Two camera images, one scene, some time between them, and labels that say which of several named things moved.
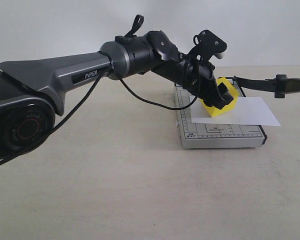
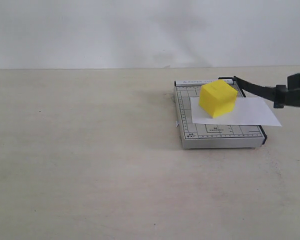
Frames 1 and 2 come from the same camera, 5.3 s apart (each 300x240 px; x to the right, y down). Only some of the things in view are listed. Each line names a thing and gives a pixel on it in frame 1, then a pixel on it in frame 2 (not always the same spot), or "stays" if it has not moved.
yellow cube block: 214,112 stays
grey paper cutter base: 199,135 stays
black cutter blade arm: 280,85 to 266,92
